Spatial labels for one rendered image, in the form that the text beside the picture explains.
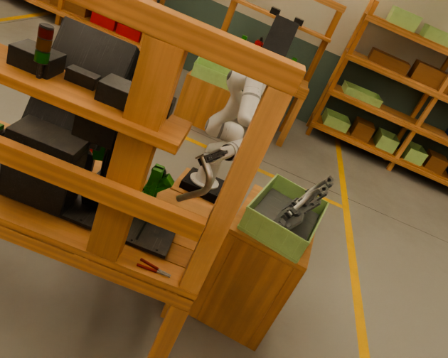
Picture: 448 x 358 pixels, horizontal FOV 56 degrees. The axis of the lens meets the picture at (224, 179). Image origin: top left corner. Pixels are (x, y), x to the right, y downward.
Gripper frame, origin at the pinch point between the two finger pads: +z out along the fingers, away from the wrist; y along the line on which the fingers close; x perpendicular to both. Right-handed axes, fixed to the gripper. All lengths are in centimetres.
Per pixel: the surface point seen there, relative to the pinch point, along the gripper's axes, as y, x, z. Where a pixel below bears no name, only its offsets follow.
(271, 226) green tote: -31, 46, -63
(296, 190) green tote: -44, 37, -121
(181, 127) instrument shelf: 6.8, -14.2, 12.8
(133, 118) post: 4.3, -21.9, 31.3
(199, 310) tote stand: -105, 86, -51
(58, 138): -44, -33, 33
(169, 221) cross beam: -6.9, 17.6, 24.6
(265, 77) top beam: 48, -15, 10
